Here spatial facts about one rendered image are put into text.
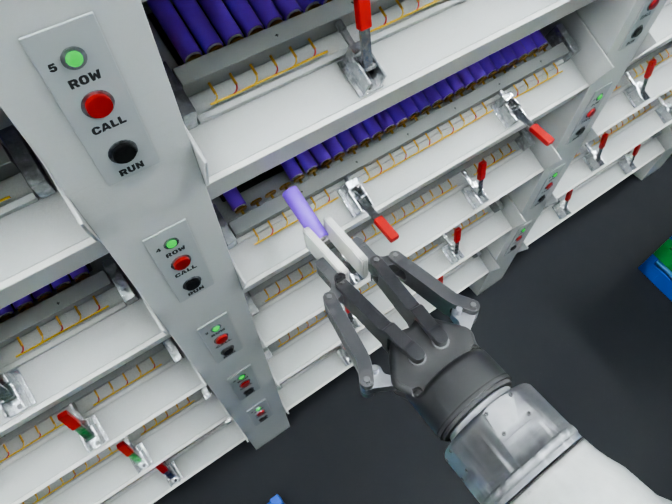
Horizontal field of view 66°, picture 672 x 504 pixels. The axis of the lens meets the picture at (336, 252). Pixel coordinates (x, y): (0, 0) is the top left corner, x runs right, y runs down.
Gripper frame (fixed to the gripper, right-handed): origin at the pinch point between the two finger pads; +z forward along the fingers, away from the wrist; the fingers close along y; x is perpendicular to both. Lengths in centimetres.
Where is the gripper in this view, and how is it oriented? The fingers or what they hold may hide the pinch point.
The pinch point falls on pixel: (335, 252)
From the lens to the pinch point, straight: 51.3
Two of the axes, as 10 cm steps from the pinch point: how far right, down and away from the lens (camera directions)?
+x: 0.7, 6.0, 8.0
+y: -8.2, 4.9, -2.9
